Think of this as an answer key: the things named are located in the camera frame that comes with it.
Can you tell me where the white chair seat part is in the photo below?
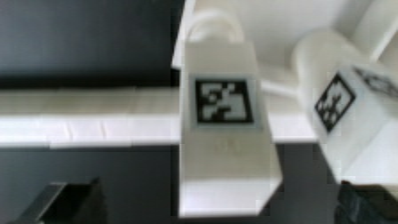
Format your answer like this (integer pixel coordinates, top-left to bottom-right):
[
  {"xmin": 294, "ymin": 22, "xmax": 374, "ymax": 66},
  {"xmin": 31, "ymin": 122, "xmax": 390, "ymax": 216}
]
[{"xmin": 173, "ymin": 0, "xmax": 398, "ymax": 84}]

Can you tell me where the white tagged chair leg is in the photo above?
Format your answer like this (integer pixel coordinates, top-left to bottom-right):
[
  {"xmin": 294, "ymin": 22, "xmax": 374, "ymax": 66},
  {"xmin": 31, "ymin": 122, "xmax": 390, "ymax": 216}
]
[{"xmin": 292, "ymin": 28, "xmax": 398, "ymax": 198}]

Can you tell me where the white short tagged block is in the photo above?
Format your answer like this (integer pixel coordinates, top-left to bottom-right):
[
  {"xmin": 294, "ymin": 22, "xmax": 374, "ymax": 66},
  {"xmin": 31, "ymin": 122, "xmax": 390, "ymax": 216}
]
[{"xmin": 178, "ymin": 9, "xmax": 283, "ymax": 218}]

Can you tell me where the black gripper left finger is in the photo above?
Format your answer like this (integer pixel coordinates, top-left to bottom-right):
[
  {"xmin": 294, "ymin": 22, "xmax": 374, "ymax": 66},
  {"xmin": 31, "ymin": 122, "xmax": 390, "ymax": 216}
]
[{"xmin": 16, "ymin": 178, "xmax": 107, "ymax": 224}]

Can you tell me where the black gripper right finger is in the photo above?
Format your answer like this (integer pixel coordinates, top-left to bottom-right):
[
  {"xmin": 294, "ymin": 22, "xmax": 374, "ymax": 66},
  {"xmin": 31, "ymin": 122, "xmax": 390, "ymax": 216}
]
[{"xmin": 334, "ymin": 181, "xmax": 398, "ymax": 224}]

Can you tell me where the white fence frame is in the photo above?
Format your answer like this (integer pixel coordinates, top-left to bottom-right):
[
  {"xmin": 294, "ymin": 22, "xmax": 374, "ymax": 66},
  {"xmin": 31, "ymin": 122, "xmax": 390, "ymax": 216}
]
[{"xmin": 0, "ymin": 88, "xmax": 317, "ymax": 150}]

